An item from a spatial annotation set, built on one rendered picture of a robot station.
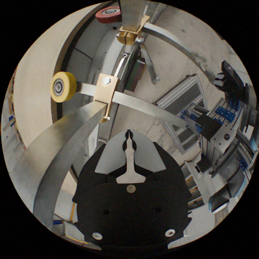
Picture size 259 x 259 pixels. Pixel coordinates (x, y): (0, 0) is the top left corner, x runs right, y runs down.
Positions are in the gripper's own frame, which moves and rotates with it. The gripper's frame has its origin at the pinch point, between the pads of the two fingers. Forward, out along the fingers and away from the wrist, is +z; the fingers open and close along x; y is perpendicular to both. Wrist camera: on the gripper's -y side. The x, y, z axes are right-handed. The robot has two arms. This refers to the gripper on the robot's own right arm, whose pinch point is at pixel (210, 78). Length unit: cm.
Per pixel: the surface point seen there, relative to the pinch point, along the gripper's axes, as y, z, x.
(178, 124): -9.1, -2.8, -25.7
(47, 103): -53, -7, -30
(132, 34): -33.7, -4.0, -7.0
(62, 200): -328, -71, -782
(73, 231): -36, -35, -52
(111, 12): -41.6, -7.8, -0.9
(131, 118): -10, 83, -61
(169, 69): 14, 83, 30
